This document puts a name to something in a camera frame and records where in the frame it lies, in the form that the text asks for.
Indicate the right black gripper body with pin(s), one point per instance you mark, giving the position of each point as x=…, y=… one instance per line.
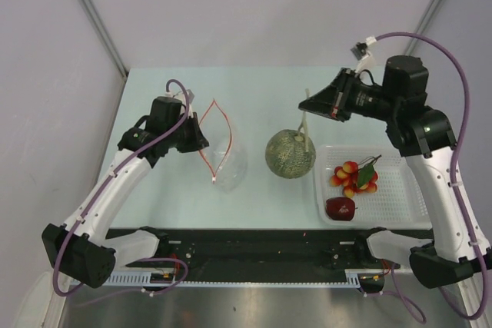
x=369, y=101

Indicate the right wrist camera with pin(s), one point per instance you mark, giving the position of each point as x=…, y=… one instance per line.
x=361, y=49

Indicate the right aluminium frame post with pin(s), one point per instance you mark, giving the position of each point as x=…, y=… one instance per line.
x=426, y=5

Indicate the fake red strawberries bunch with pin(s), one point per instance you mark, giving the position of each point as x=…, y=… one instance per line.
x=356, y=177

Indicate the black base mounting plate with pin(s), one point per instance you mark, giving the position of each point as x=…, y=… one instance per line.
x=264, y=255

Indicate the white perforated plastic basket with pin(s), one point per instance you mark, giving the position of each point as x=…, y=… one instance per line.
x=394, y=202

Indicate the clear zip top bag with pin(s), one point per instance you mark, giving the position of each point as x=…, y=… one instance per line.
x=226, y=156

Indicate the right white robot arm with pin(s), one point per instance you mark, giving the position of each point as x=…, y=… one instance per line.
x=425, y=139

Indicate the fake green melon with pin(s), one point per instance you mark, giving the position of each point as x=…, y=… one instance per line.
x=290, y=153

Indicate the fake red apple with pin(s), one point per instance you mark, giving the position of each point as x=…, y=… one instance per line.
x=340, y=208

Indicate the left aluminium frame post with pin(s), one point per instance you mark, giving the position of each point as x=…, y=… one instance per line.
x=96, y=21

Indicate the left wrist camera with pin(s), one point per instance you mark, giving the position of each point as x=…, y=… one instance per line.
x=185, y=96

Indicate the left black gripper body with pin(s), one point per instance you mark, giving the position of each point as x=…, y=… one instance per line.
x=185, y=138

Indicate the white slotted cable duct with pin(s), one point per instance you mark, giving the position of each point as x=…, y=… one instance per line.
x=159, y=281

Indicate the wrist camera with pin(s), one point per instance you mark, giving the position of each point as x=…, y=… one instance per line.
x=185, y=96
x=361, y=49

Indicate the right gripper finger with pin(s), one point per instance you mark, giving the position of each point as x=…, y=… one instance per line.
x=325, y=112
x=331, y=95

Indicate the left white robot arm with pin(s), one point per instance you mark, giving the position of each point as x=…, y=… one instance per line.
x=80, y=248

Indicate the aluminium frame post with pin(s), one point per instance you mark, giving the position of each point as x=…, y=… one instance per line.
x=426, y=5
x=96, y=21

